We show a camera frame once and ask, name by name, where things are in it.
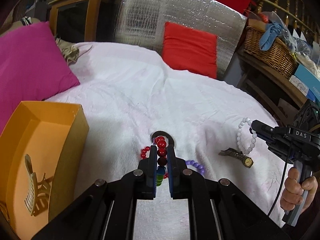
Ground multicolour bead bracelet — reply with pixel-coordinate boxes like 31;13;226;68
154;135;168;188

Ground white bead bracelet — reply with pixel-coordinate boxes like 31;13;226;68
236;117;258;155

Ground cream hair claw clip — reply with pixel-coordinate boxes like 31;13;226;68
24;154;53;217

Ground person's right hand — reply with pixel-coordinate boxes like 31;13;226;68
280;167;318;213

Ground gold wrist watch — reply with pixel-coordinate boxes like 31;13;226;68
219;148;254;168

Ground wooden shelf unit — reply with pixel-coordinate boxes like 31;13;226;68
223;48;306;126

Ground pale pink bed blanket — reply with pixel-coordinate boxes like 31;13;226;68
50;42;288;239

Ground blue tissue box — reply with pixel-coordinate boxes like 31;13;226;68
289;64;319;103

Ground wicker basket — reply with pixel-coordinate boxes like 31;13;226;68
244;26;297;79

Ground blue cloth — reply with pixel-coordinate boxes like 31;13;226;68
259;21;284;51

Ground orange cardboard box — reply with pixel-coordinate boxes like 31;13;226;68
1;101;89;239

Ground red pillow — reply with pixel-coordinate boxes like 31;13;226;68
162;22;217;79

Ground beige crumpled cloth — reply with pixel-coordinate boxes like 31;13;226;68
55;38;93;66

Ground magenta pillow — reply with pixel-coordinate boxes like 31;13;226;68
1;22;80;128

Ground silver foil insulation sheet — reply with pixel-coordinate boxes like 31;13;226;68
113;0;247;80

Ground wooden side table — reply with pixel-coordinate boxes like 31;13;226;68
49;0;115;43

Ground black cable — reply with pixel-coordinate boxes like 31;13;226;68
267;134;296;217

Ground purple bead bracelet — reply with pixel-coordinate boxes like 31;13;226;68
185;159;206;176

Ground black bangle ring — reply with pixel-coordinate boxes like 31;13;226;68
150;130;177;149

